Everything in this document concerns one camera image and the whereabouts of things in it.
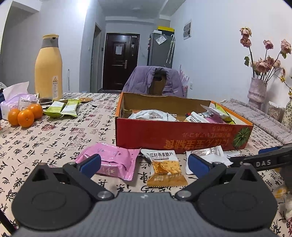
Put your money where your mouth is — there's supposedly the white folded umbrella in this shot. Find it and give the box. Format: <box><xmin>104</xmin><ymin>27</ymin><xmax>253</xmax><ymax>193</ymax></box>
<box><xmin>166</xmin><ymin>34</ymin><xmax>176</xmax><ymax>64</ymax></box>

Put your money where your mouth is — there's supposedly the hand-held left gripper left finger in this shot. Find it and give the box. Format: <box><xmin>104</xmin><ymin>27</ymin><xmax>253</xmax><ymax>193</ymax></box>
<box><xmin>27</xmin><ymin>154</ymin><xmax>114</xmax><ymax>201</ymax></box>

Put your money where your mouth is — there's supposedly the small green white packet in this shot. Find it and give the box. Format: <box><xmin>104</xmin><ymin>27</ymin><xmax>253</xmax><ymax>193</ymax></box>
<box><xmin>43</xmin><ymin>101</ymin><xmax>66</xmax><ymax>118</ymax></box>
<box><xmin>60</xmin><ymin>99</ymin><xmax>80</xmax><ymax>117</ymax></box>

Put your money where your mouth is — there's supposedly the yellow thermos bottle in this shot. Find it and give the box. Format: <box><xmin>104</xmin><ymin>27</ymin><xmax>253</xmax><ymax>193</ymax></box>
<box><xmin>35</xmin><ymin>34</ymin><xmax>63</xmax><ymax>101</ymax></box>

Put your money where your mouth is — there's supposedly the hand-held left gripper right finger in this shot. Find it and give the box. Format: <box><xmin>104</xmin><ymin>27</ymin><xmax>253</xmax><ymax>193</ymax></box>
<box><xmin>174</xmin><ymin>154</ymin><xmax>264</xmax><ymax>201</ymax></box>

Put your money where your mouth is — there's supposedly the grey refrigerator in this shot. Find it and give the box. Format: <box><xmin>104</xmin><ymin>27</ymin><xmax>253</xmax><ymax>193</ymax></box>
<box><xmin>147</xmin><ymin>31</ymin><xmax>176</xmax><ymax>69</ymax></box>

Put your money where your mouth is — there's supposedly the patterned slim vase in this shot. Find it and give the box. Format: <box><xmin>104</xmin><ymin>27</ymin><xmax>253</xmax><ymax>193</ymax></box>
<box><xmin>282</xmin><ymin>99</ymin><xmax>292</xmax><ymax>130</ymax></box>

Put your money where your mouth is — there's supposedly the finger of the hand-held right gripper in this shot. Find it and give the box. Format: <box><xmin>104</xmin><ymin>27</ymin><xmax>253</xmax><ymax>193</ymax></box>
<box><xmin>258</xmin><ymin>143</ymin><xmax>292</xmax><ymax>156</ymax></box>
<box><xmin>229</xmin><ymin>155</ymin><xmax>252</xmax><ymax>168</ymax></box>

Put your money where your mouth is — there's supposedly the brown chair back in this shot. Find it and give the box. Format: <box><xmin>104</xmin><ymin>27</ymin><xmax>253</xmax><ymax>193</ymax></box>
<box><xmin>149</xmin><ymin>68</ymin><xmax>167</xmax><ymax>96</ymax></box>

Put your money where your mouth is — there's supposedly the purple jacket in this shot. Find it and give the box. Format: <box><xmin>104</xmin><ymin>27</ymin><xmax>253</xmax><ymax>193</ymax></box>
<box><xmin>123</xmin><ymin>66</ymin><xmax>184</xmax><ymax>98</ymax></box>

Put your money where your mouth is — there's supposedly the dried pink rose bouquet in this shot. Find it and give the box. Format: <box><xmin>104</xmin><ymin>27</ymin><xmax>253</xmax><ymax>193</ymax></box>
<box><xmin>239</xmin><ymin>27</ymin><xmax>292</xmax><ymax>80</ymax></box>

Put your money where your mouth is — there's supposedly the silver snack packet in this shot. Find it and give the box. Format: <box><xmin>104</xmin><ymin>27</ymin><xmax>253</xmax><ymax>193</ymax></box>
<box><xmin>128</xmin><ymin>109</ymin><xmax>176</xmax><ymax>122</ymax></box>

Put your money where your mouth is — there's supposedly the pink snack packet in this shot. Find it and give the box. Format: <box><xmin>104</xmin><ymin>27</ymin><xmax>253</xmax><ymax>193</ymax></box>
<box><xmin>75</xmin><ymin>142</ymin><xmax>141</xmax><ymax>181</ymax></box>
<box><xmin>206</xmin><ymin>114</ymin><xmax>225</xmax><ymax>125</ymax></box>

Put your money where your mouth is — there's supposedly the pink ribbed vase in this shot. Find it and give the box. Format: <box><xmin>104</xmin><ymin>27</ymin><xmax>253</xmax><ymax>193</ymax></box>
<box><xmin>247</xmin><ymin>77</ymin><xmax>268</xmax><ymax>110</ymax></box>

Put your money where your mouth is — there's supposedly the dark entrance door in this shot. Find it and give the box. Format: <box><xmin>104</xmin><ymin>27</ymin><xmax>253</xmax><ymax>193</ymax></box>
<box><xmin>103</xmin><ymin>32</ymin><xmax>140</xmax><ymax>93</ymax></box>

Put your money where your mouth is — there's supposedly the red cardboard box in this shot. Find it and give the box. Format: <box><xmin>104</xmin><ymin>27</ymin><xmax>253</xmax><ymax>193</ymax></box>
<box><xmin>115</xmin><ymin>92</ymin><xmax>254</xmax><ymax>154</ymax></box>

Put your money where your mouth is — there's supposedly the grey interior door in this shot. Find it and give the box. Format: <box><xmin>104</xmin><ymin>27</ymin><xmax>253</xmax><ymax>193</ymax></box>
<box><xmin>91</xmin><ymin>23</ymin><xmax>102</xmax><ymax>93</ymax></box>

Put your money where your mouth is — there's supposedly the orange mandarin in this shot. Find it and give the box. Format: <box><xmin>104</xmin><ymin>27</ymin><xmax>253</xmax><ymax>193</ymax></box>
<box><xmin>18</xmin><ymin>109</ymin><xmax>35</xmax><ymax>128</ymax></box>
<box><xmin>7</xmin><ymin>108</ymin><xmax>21</xmax><ymax>126</ymax></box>
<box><xmin>27</xmin><ymin>104</ymin><xmax>44</xmax><ymax>119</ymax></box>

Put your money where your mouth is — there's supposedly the white cracker snack packet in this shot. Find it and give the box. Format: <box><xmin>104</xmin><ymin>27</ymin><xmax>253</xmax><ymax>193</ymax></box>
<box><xmin>141</xmin><ymin>149</ymin><xmax>189</xmax><ymax>187</ymax></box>
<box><xmin>184</xmin><ymin>112</ymin><xmax>210</xmax><ymax>123</ymax></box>
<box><xmin>185</xmin><ymin>146</ymin><xmax>231</xmax><ymax>175</ymax></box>

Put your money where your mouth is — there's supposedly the glass jar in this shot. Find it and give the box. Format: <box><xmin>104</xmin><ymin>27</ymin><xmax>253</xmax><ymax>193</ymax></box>
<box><xmin>267</xmin><ymin>101</ymin><xmax>285</xmax><ymax>121</ymax></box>

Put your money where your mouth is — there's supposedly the pale folding rack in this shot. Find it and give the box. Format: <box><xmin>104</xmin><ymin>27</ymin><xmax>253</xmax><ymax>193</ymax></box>
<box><xmin>179</xmin><ymin>65</ymin><xmax>190</xmax><ymax>97</ymax></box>

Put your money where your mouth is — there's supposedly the lilac tissue pack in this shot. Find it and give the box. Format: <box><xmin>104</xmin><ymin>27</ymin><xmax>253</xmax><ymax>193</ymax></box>
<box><xmin>0</xmin><ymin>81</ymin><xmax>38</xmax><ymax>120</ymax></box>

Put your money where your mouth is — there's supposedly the folded patterned blanket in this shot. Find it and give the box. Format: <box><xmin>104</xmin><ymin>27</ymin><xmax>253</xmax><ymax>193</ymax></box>
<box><xmin>220</xmin><ymin>98</ymin><xmax>292</xmax><ymax>145</ymax></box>

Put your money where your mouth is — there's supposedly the colourful foil snack packet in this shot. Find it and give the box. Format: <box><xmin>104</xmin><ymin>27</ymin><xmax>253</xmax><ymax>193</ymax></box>
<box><xmin>201</xmin><ymin>104</ymin><xmax>220</xmax><ymax>118</ymax></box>

